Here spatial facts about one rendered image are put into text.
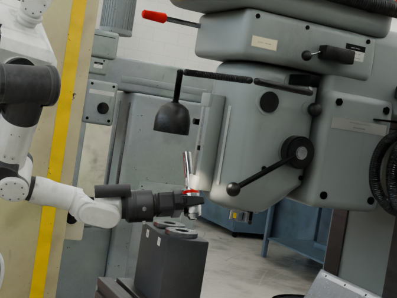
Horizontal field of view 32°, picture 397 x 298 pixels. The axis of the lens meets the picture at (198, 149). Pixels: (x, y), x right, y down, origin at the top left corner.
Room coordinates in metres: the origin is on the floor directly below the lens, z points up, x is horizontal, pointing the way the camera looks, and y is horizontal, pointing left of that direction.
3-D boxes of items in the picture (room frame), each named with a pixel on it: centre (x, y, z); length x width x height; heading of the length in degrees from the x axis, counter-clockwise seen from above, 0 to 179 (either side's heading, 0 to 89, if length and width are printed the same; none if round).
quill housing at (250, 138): (1.57, -0.12, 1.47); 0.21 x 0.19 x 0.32; 25
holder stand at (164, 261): (1.94, 0.03, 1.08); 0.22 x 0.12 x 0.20; 23
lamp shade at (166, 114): (1.40, 0.06, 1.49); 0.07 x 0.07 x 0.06
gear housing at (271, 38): (1.58, -0.15, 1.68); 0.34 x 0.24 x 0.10; 115
